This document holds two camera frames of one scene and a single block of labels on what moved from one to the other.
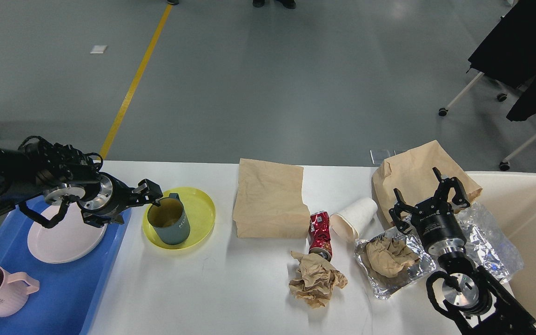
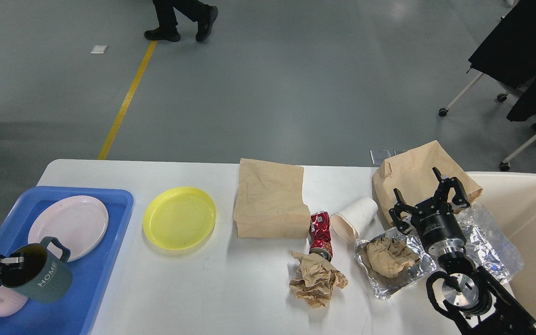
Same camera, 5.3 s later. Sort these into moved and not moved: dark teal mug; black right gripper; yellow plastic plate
Moved: dark teal mug
Not moved: black right gripper; yellow plastic plate
